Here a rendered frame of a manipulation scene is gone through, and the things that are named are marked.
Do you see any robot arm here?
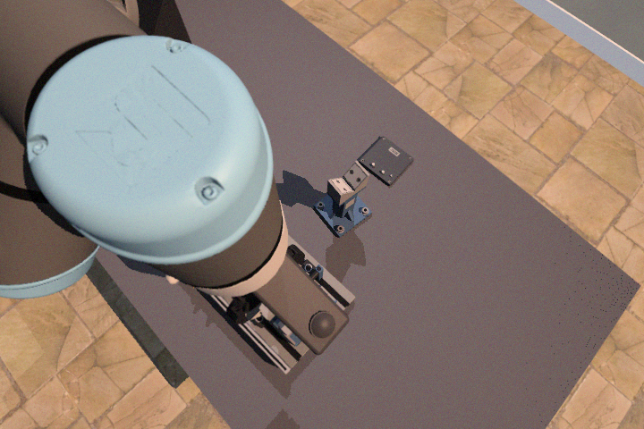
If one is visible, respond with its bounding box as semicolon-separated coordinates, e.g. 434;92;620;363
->
0;0;349;355

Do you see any tan rectangular block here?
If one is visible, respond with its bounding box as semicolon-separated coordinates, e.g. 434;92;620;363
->
259;304;274;321

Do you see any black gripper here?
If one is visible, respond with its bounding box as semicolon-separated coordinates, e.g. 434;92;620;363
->
226;244;305;324

